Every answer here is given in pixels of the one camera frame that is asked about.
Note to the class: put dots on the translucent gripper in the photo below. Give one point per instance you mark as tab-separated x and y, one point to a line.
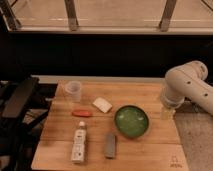
167	113

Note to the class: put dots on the translucent ceramic cup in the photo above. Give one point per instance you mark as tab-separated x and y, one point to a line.
73	88

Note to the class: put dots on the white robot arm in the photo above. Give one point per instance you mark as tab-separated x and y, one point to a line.
186	81

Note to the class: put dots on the green ceramic bowl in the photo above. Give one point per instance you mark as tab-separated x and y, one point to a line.
131	121

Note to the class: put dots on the grey rectangular block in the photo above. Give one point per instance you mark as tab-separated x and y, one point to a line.
110	146

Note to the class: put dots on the white rectangular block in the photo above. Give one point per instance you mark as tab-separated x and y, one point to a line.
102	104

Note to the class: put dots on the orange oblong object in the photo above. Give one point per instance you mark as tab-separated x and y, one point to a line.
81	113

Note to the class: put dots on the white bottle with label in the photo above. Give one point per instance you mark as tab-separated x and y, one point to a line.
79	144

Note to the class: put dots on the black chair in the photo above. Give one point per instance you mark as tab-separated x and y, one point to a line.
14	133

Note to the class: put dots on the metal window frame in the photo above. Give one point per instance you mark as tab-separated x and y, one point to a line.
109	16

